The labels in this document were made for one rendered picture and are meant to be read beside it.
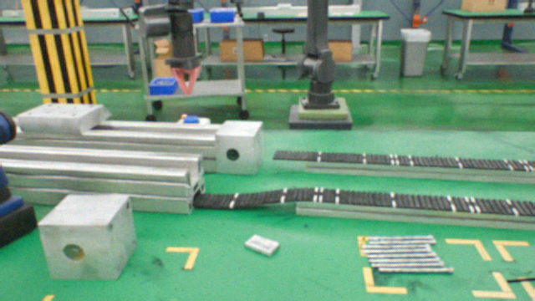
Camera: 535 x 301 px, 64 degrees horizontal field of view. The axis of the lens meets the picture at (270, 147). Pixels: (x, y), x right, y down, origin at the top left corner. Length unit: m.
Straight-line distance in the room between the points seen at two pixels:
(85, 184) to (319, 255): 0.47
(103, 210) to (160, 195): 0.18
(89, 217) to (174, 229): 0.18
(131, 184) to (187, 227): 0.14
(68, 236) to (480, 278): 0.60
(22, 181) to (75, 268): 0.31
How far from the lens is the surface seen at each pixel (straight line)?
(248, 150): 0.94
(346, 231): 0.77
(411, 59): 5.84
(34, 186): 0.96
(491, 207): 0.84
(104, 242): 0.67
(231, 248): 0.72
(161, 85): 3.90
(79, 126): 1.08
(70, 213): 0.70
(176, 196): 0.82
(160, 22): 1.07
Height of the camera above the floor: 1.19
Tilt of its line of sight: 21 degrees down
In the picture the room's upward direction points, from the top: 1 degrees counter-clockwise
